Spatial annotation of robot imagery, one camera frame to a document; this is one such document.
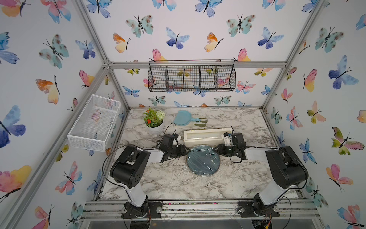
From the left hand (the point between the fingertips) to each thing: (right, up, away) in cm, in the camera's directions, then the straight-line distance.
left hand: (190, 150), depth 93 cm
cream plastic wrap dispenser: (+11, +8, +1) cm, 14 cm away
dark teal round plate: (+8, -6, -2) cm, 10 cm away
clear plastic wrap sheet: (+8, -6, -1) cm, 10 cm away
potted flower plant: (-23, +19, -1) cm, 30 cm away
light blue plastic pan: (-4, +21, +18) cm, 28 cm away
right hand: (+17, +1, 0) cm, 17 cm away
